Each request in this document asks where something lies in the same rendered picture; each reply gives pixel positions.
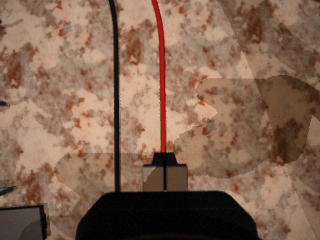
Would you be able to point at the black cable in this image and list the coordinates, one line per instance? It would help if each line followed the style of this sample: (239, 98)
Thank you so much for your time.
(116, 95)

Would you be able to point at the dark grey metal rack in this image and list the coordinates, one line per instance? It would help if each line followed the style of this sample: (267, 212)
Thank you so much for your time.
(22, 223)

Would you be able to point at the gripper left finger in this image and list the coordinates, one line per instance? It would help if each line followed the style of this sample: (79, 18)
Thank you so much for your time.
(154, 174)

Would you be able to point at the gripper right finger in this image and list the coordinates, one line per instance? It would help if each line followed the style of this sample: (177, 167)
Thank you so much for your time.
(176, 175)

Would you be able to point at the red patch cord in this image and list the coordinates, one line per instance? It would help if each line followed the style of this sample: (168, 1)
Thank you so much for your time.
(162, 76)

